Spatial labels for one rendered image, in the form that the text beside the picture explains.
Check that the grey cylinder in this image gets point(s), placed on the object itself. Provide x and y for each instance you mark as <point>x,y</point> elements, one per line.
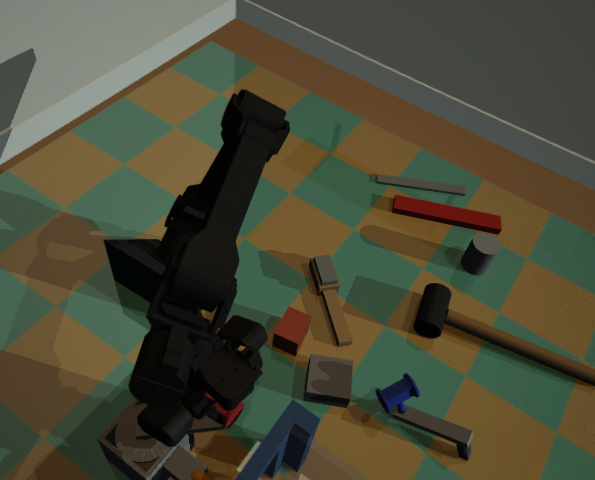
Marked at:
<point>480,253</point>

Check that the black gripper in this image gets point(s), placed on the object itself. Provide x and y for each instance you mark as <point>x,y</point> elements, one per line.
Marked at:
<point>170,424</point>

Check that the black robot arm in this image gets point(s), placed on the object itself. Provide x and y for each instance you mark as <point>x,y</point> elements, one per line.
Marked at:
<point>200,252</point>

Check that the black mallet with brown handle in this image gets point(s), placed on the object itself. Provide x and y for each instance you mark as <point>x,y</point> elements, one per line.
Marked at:
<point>433,312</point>

